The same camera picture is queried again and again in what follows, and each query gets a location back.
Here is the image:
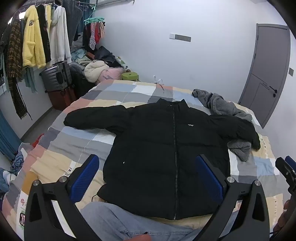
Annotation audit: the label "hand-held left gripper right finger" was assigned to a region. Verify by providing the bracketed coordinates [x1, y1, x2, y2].
[195, 155, 270, 241]

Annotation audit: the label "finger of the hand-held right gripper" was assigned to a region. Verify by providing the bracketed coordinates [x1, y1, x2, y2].
[285, 155, 296, 171]
[275, 157, 296, 186]

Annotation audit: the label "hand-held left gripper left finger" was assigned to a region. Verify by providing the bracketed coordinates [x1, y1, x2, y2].
[24, 154, 100, 241]

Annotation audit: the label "black puffer jacket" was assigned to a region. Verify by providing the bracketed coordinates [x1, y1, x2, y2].
[64, 98, 261, 220]

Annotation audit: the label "patchwork bed blanket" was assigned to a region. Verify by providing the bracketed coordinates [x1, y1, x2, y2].
[0, 79, 284, 241]

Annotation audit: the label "red cloth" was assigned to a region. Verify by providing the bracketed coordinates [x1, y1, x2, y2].
[32, 134, 45, 148]

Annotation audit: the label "light blue jeans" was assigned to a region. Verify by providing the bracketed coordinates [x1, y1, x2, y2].
[80, 202, 202, 241]

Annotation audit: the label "grey fleece garment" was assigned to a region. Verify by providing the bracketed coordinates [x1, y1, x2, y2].
[192, 88, 253, 162]

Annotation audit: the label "dark red suitcase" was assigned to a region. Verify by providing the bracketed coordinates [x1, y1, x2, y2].
[46, 86, 77, 111]

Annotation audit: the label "blue curtain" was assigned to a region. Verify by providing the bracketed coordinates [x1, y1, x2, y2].
[0, 108, 22, 161]

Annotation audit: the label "grey door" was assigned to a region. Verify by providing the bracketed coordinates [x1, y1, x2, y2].
[238, 23, 291, 129]

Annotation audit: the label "grey ribbed suitcase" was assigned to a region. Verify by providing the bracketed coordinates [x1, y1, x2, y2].
[39, 62, 73, 92]

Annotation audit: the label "pink cloth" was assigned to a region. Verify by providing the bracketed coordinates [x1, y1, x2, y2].
[98, 67, 124, 84]

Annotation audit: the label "cream fleece garment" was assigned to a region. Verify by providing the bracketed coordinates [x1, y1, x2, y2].
[83, 60, 110, 83]

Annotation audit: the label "pale teal hanging garment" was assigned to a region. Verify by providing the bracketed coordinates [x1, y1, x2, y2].
[23, 66, 38, 93]

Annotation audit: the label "green plastic stool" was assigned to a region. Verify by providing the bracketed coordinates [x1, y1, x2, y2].
[122, 72, 139, 82]

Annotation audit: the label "light blue cloth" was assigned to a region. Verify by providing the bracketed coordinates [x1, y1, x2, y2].
[70, 48, 88, 62]

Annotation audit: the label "black jacket on pile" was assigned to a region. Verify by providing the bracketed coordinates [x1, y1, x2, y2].
[94, 46, 115, 68]

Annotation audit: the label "brown houndstooth scarf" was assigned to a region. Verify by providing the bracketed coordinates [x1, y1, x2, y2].
[6, 18, 33, 120]

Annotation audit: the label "hanging small laundry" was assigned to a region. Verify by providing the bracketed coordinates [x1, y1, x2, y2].
[83, 22, 106, 51]

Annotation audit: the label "white hoodie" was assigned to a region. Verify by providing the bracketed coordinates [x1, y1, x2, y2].
[49, 6, 72, 66]

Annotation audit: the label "yellow fleece jacket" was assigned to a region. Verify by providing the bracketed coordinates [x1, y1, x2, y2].
[22, 5, 47, 69]

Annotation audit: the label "black printed hanging garment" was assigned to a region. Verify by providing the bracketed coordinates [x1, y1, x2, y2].
[36, 4, 52, 63]

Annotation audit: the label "green clip drying hanger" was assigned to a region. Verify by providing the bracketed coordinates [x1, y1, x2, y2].
[83, 4, 105, 26]

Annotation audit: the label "dark grey hanging fleece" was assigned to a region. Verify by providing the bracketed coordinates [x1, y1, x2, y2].
[62, 0, 83, 42]

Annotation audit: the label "black cable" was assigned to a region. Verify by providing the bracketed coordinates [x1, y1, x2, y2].
[91, 184, 107, 205]

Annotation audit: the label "black door handle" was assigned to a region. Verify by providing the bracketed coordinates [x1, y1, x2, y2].
[262, 82, 278, 98]

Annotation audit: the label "grey wall switch panel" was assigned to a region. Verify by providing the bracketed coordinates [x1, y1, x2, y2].
[170, 33, 192, 43]

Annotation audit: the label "clothes rail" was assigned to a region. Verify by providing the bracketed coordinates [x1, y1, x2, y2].
[14, 0, 97, 15]

